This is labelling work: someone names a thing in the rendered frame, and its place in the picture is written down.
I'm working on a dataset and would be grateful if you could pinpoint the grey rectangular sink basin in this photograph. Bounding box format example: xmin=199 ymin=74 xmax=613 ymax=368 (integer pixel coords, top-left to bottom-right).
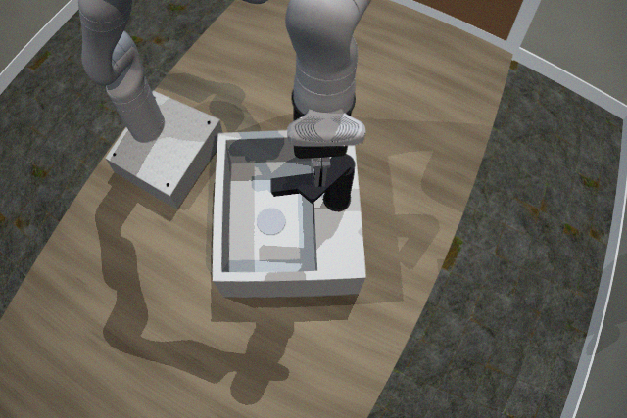
xmin=213 ymin=130 xmax=366 ymax=298

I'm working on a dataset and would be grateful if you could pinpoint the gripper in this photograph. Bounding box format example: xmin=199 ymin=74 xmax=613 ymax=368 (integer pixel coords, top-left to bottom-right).
xmin=287 ymin=74 xmax=365 ymax=187

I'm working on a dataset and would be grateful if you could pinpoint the black mixer tap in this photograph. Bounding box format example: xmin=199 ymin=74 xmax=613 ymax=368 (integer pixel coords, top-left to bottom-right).
xmin=271 ymin=154 xmax=356 ymax=211

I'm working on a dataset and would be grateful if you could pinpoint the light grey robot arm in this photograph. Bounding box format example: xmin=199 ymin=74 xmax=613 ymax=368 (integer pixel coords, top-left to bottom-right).
xmin=78 ymin=0 xmax=371 ymax=143

